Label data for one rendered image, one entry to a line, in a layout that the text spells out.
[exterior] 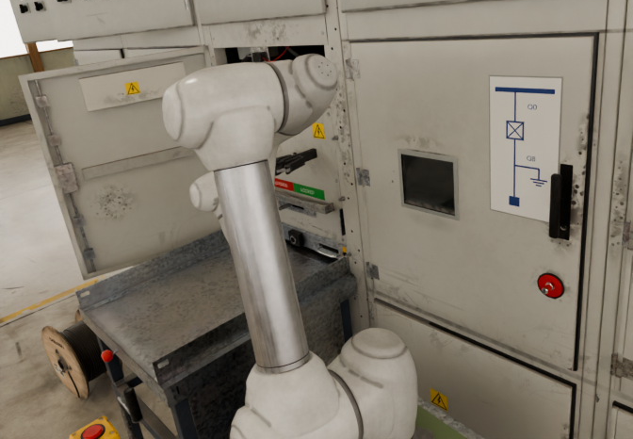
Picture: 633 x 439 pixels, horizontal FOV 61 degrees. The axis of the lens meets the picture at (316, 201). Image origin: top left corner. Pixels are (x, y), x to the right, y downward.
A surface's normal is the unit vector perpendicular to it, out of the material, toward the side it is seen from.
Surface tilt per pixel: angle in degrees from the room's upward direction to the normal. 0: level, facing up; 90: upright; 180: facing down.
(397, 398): 88
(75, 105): 90
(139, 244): 90
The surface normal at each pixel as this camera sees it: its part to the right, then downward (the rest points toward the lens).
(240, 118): 0.50, 0.07
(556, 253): -0.74, 0.33
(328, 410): 0.60, -0.18
